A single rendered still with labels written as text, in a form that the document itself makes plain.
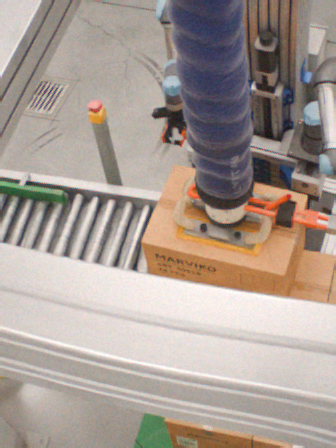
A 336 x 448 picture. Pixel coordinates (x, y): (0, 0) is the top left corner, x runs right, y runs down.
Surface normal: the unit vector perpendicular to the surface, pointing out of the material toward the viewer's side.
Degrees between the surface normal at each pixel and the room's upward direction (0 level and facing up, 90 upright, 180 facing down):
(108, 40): 0
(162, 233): 0
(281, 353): 0
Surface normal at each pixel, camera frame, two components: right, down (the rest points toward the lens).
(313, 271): -0.11, -0.55
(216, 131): -0.15, 0.66
